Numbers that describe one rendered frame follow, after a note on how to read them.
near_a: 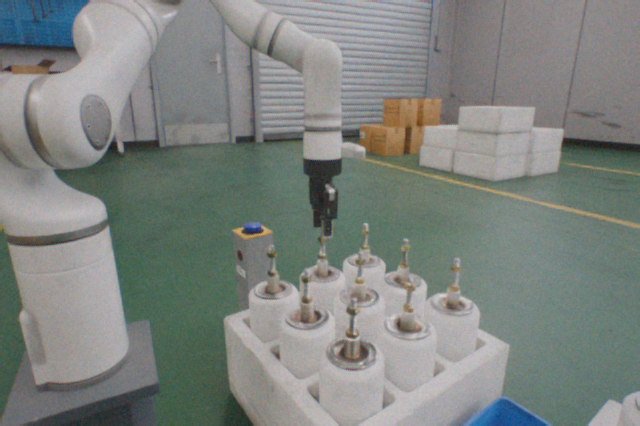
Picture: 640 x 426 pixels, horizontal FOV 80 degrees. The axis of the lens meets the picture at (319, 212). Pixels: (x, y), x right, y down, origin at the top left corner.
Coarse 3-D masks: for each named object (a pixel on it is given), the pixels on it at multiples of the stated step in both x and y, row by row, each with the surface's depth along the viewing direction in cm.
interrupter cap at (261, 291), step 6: (264, 282) 77; (282, 282) 77; (288, 282) 76; (258, 288) 74; (264, 288) 75; (282, 288) 75; (288, 288) 74; (258, 294) 72; (264, 294) 72; (270, 294) 72; (276, 294) 72; (282, 294) 72; (288, 294) 72
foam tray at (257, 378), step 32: (224, 320) 78; (256, 352) 67; (480, 352) 67; (256, 384) 69; (288, 384) 60; (384, 384) 60; (448, 384) 60; (480, 384) 66; (256, 416) 72; (288, 416) 59; (320, 416) 54; (384, 416) 54; (416, 416) 56; (448, 416) 62
